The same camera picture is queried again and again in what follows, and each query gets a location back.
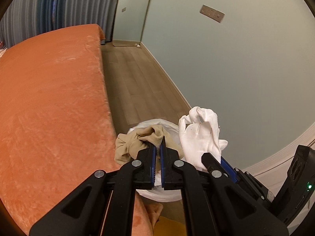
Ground white glove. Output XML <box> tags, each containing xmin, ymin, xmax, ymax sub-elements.
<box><xmin>178</xmin><ymin>107</ymin><xmax>228</xmax><ymax>172</ymax></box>

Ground olive beige sock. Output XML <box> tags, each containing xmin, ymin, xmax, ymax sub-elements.
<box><xmin>114</xmin><ymin>125</ymin><xmax>184</xmax><ymax>165</ymax></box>

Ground white lined trash bin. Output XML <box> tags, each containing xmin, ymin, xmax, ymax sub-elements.
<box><xmin>128</xmin><ymin>119</ymin><xmax>182</xmax><ymax>202</ymax></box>

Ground orange bed blanket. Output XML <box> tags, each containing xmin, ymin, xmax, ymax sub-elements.
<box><xmin>0</xmin><ymin>23</ymin><xmax>164</xmax><ymax>236</ymax></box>

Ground gold framed standing mirror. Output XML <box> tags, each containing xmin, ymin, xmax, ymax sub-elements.
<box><xmin>112</xmin><ymin>0</ymin><xmax>150</xmax><ymax>47</ymax></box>

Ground grey blue curtains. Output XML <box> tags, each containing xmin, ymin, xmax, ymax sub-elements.
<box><xmin>1</xmin><ymin>0</ymin><xmax>118</xmax><ymax>48</ymax></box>

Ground wall socket plate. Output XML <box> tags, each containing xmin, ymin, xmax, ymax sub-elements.
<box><xmin>200</xmin><ymin>5</ymin><xmax>225</xmax><ymax>23</ymax></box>

